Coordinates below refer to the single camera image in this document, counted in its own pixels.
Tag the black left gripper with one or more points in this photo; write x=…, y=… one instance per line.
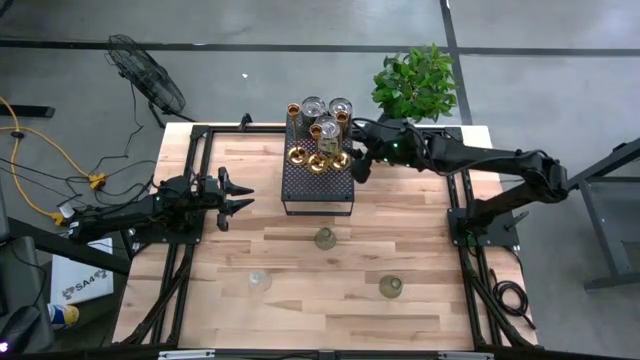
x=207, y=202

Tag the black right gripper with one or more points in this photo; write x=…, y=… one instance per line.
x=382, y=145

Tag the medium gold candlestick holder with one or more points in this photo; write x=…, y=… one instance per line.
x=341, y=161

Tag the short gold candlestick holder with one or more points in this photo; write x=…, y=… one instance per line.
x=318, y=163

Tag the tall gold candlestick holder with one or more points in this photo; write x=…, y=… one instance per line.
x=297, y=156

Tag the clear ribbed glass candle holder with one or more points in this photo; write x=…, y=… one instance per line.
x=260, y=282

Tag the green ribbed glass candle holder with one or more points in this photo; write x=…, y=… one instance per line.
x=325, y=241
x=390, y=287

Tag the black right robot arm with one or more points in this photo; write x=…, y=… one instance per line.
x=475, y=157

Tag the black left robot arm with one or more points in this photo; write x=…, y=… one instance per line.
x=115, y=217

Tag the black perforated metal shelf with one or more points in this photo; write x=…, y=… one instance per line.
x=320, y=192

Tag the black table clamp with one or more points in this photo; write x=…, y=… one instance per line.
x=246, y=120

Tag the green potted plant black pot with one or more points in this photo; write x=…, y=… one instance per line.
x=415, y=85

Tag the black floor fan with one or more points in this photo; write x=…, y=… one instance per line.
x=145, y=75

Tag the grey power adapter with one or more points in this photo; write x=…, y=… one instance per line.
x=69, y=210

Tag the white printed cardboard box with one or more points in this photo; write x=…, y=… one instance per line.
x=75, y=275

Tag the yellow blue white bottle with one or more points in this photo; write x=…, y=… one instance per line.
x=67, y=315

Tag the black flat floor bar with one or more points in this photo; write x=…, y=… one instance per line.
x=30, y=111

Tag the dark grey desk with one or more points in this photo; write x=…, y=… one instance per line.
x=20, y=280

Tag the black computer mouse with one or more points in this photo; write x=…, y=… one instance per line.
x=20, y=327

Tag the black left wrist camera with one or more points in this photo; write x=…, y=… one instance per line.
x=209, y=186

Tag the black aluminium table frame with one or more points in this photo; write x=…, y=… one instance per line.
x=225, y=129

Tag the grey metal desk frame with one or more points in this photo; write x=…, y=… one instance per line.
x=607, y=240

